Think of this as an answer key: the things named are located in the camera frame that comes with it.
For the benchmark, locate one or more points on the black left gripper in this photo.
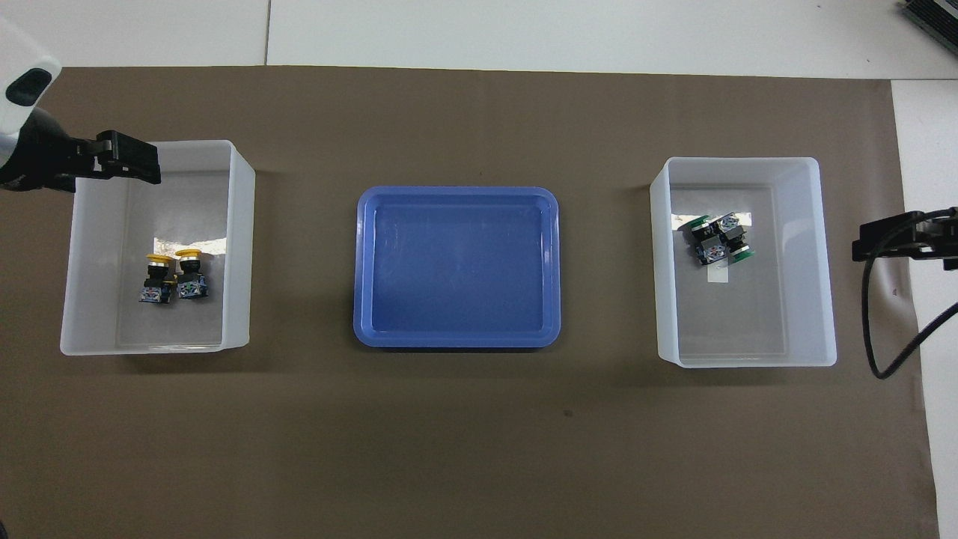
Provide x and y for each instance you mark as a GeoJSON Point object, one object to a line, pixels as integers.
{"type": "Point", "coordinates": [37, 157]}

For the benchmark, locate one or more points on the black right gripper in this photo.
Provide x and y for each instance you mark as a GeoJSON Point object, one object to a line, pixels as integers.
{"type": "Point", "coordinates": [949, 239]}

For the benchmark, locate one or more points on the brown paper table mat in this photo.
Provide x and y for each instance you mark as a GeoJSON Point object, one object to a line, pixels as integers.
{"type": "Point", "coordinates": [449, 449]}

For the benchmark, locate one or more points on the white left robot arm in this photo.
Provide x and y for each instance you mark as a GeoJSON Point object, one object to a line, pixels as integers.
{"type": "Point", "coordinates": [19, 56]}

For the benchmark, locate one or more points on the green push button switch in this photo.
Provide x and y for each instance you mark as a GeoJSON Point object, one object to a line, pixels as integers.
{"type": "Point", "coordinates": [707, 252]}
{"type": "Point", "coordinates": [730, 226]}

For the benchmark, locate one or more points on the translucent white plastic box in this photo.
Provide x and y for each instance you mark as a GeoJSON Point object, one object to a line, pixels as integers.
{"type": "Point", "coordinates": [816, 299]}
{"type": "Point", "coordinates": [239, 299]}

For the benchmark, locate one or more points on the dark grey ribbed device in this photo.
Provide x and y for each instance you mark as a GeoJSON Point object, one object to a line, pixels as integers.
{"type": "Point", "coordinates": [935, 15]}

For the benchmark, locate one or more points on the white label sticker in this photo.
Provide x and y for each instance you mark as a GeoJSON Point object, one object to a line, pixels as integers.
{"type": "Point", "coordinates": [718, 275]}

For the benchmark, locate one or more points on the yellow push button switch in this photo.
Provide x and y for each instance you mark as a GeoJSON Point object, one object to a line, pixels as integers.
{"type": "Point", "coordinates": [153, 293]}
{"type": "Point", "coordinates": [193, 288]}

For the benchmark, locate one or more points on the blue plastic tray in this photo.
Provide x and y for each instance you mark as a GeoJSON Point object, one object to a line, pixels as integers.
{"type": "Point", "coordinates": [456, 269]}

